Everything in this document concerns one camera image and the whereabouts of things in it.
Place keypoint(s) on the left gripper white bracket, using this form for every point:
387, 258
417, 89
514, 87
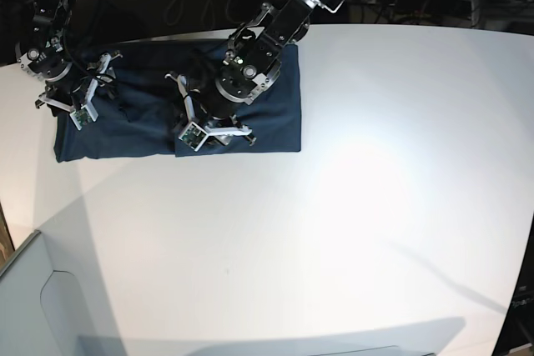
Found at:
198, 127

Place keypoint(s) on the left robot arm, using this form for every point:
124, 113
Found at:
250, 66

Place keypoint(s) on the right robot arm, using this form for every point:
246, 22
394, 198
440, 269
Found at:
47, 55

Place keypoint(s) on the dark blue T-shirt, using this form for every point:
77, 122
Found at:
142, 122

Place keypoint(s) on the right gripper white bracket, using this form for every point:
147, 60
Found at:
73, 94

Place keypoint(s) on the grey plastic bin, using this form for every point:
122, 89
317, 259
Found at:
44, 310

